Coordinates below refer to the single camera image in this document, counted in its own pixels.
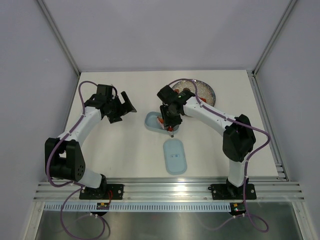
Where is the left aluminium frame post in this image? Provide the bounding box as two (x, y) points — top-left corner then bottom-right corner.
(35, 0), (81, 80)

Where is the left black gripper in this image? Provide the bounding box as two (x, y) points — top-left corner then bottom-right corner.
(106, 91), (136, 124)

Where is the aluminium frame post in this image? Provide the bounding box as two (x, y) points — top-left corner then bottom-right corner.
(35, 0), (81, 80)
(251, 0), (300, 76)

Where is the small circuit board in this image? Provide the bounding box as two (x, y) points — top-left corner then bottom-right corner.
(96, 202), (110, 211)
(229, 203), (246, 216)

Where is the light blue lunch box lid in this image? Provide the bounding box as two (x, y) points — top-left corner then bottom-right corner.
(163, 138), (187, 175)

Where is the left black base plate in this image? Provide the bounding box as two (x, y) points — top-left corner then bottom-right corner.
(79, 183), (124, 200)

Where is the light blue lunch box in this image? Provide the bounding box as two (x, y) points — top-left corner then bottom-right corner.
(144, 111), (178, 134)

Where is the aluminium mounting rail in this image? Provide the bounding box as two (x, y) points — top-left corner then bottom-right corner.
(33, 177), (305, 202)

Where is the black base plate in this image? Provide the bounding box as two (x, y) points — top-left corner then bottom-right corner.
(207, 183), (257, 200)
(79, 183), (124, 200)

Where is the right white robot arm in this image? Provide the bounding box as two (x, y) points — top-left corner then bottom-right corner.
(157, 85), (256, 199)

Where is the speckled ceramic plate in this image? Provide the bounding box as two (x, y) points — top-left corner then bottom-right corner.
(171, 79), (216, 107)

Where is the right aluminium frame post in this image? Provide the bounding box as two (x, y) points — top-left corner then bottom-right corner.
(251, 0), (300, 76)

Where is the right small circuit board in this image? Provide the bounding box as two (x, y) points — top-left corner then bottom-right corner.
(229, 203), (246, 216)

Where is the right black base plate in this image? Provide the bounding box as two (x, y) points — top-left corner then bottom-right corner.
(207, 183), (257, 200)

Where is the white slotted cable duct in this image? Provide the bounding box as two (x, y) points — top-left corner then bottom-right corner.
(44, 202), (231, 213)

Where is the left small circuit board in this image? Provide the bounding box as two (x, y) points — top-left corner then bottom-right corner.
(96, 202), (110, 211)

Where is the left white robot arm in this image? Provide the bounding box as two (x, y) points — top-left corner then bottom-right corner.
(44, 84), (137, 199)

